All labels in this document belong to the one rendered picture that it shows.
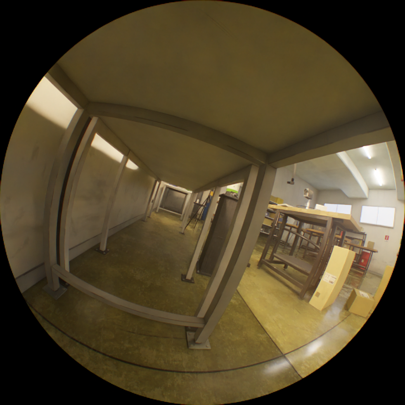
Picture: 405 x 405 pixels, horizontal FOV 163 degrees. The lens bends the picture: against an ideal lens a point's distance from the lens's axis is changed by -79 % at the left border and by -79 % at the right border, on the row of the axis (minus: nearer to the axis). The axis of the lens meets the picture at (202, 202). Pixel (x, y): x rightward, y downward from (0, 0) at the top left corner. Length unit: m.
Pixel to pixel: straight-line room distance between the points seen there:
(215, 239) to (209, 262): 0.24
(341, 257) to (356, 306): 0.78
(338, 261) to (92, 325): 1.85
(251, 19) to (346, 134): 0.26
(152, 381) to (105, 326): 0.31
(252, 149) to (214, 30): 0.39
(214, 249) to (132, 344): 1.06
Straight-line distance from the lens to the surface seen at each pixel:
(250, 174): 0.62
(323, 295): 1.71
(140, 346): 0.73
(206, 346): 0.80
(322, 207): 1.82
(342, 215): 1.62
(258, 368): 0.85
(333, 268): 1.66
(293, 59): 0.27
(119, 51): 0.38
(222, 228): 1.33
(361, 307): 2.16
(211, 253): 1.38
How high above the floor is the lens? 0.64
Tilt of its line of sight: 1 degrees up
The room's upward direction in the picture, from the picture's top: 18 degrees clockwise
